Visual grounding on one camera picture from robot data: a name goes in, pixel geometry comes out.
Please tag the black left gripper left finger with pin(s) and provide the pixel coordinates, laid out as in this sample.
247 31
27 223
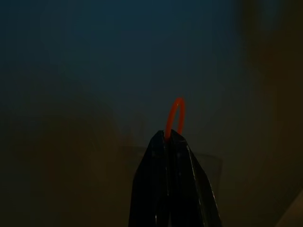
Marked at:
151 184

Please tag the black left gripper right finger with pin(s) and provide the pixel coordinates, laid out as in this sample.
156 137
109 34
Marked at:
187 189

